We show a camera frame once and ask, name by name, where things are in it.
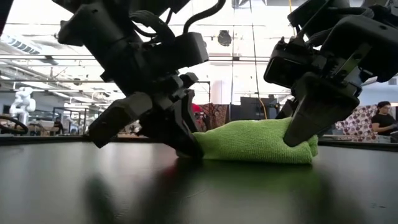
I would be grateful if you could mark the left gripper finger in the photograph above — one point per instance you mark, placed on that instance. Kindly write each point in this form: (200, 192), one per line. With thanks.
(118, 121)
(174, 133)

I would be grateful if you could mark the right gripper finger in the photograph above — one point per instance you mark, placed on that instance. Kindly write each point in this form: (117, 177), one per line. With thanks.
(314, 115)
(286, 109)

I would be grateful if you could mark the green microfibre towel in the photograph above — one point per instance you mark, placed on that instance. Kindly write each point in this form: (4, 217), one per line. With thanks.
(248, 143)

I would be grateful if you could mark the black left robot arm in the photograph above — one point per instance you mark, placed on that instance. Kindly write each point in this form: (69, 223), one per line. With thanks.
(93, 4)

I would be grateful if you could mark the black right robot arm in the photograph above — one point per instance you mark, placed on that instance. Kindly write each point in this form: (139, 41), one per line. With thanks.
(311, 9)

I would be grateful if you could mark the dotted fabric partition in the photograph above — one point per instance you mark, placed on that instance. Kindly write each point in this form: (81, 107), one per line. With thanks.
(357, 121)

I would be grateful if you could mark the red patterned fabric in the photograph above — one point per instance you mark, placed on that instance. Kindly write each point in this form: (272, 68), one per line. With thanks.
(214, 115)

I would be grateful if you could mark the person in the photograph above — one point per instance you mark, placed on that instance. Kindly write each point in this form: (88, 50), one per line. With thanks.
(384, 121)
(58, 126)

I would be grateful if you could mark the black round ceiling fixture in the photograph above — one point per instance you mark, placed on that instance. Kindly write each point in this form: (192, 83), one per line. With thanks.
(224, 38)

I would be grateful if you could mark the white robot figure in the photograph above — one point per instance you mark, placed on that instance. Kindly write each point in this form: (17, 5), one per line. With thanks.
(23, 102)

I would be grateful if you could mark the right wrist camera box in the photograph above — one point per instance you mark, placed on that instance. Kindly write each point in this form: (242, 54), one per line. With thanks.
(286, 70)

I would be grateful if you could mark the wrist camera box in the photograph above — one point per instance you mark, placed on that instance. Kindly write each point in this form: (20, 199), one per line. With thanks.
(191, 49)
(286, 70)

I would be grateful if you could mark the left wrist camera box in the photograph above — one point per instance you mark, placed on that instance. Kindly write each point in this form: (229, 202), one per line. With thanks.
(191, 49)

